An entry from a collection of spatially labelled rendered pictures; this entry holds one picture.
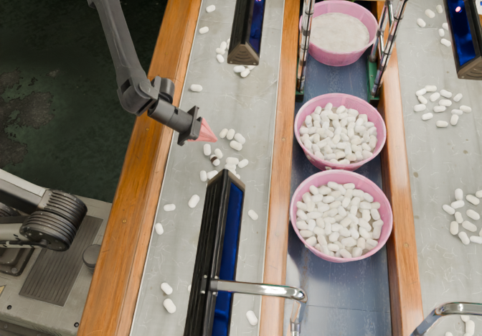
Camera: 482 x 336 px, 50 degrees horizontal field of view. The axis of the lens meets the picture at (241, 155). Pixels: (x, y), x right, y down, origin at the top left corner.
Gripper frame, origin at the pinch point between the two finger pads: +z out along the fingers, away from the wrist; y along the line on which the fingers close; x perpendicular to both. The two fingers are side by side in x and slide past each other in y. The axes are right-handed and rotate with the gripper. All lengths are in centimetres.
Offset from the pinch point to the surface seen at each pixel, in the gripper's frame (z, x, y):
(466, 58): 31, -58, 11
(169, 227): -1.5, 12.6, -23.3
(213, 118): 3.5, 8.2, 14.3
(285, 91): 18.2, -7.2, 24.8
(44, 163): -16, 120, 39
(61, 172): -9, 114, 35
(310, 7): 3.7, -32.7, 29.2
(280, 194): 18.9, -7.3, -12.1
